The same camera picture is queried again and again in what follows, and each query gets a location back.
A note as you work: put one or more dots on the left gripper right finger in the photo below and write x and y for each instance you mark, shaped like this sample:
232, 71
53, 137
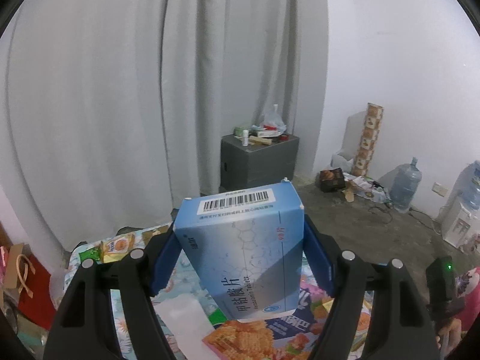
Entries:
399, 328

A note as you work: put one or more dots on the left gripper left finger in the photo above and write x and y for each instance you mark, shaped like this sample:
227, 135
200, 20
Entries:
84, 326

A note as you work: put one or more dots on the orange cracker snack bag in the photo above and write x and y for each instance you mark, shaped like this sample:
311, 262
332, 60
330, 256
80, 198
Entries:
264, 339

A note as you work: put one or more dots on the blue medicine box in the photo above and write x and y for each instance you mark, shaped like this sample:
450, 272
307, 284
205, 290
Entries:
246, 246

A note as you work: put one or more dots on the white paper sheet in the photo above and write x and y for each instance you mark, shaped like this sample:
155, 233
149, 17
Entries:
185, 318

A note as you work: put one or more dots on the pink purple candy bag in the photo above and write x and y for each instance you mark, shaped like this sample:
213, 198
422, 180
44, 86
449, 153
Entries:
326, 314

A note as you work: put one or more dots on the person right hand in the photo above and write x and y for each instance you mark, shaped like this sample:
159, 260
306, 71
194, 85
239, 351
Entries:
449, 337

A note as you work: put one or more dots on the cardboard and bags pile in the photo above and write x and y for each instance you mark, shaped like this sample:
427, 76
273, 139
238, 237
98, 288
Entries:
25, 294

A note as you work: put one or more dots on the green small packet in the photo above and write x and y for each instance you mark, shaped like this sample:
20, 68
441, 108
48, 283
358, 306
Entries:
93, 253

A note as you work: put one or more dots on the white water dispenser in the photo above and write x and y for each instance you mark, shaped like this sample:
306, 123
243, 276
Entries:
460, 225

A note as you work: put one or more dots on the orange yellow snack packet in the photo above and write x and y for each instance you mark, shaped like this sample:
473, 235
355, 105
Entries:
115, 249

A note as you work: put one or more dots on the blue water jug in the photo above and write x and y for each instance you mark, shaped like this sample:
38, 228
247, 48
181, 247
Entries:
405, 185

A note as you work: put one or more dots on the dark gift box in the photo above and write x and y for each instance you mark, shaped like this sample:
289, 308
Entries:
331, 180

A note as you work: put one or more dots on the patterned rolled mat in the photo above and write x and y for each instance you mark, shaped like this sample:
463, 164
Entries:
368, 139

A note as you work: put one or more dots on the dark grey cabinet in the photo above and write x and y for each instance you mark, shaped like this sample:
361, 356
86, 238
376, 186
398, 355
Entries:
244, 167

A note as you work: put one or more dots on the grey curtain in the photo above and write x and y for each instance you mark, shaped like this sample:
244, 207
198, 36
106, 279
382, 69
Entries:
112, 111

